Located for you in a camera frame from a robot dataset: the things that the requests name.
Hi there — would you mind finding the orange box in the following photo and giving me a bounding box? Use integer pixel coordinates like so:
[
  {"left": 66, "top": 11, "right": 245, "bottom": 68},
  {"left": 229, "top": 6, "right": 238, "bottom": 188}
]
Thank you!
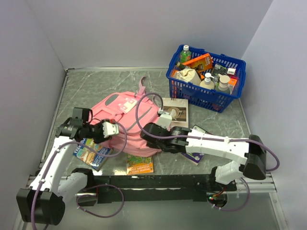
[{"left": 183, "top": 53, "right": 213, "bottom": 73}]

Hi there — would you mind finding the grey pump bottle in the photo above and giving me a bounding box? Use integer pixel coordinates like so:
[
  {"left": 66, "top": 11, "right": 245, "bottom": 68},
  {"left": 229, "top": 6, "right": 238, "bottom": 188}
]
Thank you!
[{"left": 215, "top": 74, "right": 231, "bottom": 94}]

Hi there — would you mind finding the white coffee cover book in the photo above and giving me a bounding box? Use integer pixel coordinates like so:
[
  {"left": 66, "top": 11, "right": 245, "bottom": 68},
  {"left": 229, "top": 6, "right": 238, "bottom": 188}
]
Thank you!
[{"left": 163, "top": 98, "right": 189, "bottom": 128}]

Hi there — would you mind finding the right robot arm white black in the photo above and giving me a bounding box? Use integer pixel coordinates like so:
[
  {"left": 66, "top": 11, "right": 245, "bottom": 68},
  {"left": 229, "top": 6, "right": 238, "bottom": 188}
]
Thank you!
[{"left": 141, "top": 123, "right": 266, "bottom": 191}]

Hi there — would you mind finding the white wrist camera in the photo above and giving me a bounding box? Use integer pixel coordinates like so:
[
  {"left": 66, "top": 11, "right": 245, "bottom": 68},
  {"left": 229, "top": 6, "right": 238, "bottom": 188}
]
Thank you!
[
  {"left": 102, "top": 120, "right": 119, "bottom": 138},
  {"left": 156, "top": 109, "right": 173, "bottom": 130}
]

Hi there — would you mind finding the purple book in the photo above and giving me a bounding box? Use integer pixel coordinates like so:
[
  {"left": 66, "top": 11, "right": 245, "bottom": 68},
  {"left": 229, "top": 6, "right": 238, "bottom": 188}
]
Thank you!
[{"left": 181, "top": 125, "right": 211, "bottom": 165}]

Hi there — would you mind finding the white pump soap bottle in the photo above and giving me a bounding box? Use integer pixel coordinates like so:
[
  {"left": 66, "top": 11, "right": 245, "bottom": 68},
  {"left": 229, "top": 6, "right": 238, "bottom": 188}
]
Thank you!
[{"left": 200, "top": 72, "right": 215, "bottom": 90}]

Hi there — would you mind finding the blue treehouse book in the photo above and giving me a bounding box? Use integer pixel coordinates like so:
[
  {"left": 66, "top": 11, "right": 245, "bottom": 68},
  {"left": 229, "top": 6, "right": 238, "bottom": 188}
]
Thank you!
[{"left": 73, "top": 138, "right": 113, "bottom": 171}]

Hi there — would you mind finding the small orange packet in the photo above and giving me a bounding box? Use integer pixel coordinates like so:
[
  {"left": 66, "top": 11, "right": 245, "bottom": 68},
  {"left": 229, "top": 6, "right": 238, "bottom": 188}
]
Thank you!
[{"left": 228, "top": 78, "right": 238, "bottom": 93}]

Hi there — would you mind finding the dark green packet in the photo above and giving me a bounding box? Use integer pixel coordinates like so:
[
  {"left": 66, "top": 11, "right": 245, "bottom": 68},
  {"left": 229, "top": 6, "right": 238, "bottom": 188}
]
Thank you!
[{"left": 212, "top": 63, "right": 227, "bottom": 76}]

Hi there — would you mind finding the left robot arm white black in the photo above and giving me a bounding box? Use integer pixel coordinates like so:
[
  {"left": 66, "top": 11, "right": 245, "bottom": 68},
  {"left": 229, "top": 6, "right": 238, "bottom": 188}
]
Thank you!
[{"left": 16, "top": 107, "right": 119, "bottom": 225}]

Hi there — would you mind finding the beige crumpled bag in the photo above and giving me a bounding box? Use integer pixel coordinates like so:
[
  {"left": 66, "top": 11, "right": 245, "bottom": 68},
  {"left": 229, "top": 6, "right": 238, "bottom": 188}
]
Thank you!
[{"left": 172, "top": 69, "right": 201, "bottom": 86}]

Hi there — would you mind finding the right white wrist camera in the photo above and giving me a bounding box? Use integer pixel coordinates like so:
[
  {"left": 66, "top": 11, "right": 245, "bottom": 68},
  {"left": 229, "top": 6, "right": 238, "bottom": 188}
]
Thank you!
[{"left": 156, "top": 109, "right": 173, "bottom": 130}]

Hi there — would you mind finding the blue plastic basket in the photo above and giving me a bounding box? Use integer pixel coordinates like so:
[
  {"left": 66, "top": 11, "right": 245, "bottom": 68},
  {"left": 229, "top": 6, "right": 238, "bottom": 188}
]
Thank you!
[{"left": 166, "top": 45, "right": 246, "bottom": 113}]

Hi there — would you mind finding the green drink bottle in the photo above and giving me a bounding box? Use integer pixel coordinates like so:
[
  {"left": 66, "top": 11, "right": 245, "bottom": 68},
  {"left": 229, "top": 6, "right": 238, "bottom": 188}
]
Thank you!
[{"left": 180, "top": 45, "right": 191, "bottom": 63}]

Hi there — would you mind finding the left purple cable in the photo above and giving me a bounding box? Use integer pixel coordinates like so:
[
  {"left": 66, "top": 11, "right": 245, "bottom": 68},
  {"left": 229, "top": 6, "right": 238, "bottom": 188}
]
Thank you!
[{"left": 31, "top": 121, "right": 128, "bottom": 230}]

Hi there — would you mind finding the orange treehouse book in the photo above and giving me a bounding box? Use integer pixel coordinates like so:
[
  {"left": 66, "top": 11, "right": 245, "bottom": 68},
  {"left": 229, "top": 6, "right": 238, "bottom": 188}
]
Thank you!
[{"left": 126, "top": 154, "right": 154, "bottom": 175}]

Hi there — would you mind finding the pink student backpack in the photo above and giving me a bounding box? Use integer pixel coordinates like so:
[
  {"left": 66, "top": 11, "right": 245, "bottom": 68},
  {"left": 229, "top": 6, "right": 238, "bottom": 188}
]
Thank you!
[{"left": 91, "top": 76, "right": 161, "bottom": 157}]

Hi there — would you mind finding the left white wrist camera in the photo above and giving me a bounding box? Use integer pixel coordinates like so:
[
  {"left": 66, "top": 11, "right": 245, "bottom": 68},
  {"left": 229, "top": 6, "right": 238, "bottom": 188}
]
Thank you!
[{"left": 102, "top": 120, "right": 119, "bottom": 138}]

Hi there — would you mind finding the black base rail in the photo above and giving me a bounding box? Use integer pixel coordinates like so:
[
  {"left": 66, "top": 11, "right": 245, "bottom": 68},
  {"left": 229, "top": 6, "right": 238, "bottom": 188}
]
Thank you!
[{"left": 77, "top": 174, "right": 237, "bottom": 204}]

